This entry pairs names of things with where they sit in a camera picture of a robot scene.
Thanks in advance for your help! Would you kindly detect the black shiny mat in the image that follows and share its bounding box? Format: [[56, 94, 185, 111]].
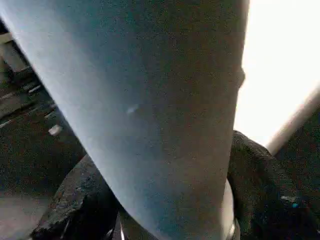
[[0, 19, 320, 240]]

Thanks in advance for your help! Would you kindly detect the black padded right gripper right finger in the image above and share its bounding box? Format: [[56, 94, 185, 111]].
[[226, 129, 320, 240]]

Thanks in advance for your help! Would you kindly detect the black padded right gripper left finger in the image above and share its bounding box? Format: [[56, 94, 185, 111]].
[[30, 154, 121, 240]]

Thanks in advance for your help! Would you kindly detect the white plastic table leg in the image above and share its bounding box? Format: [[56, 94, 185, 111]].
[[0, 0, 251, 240]]

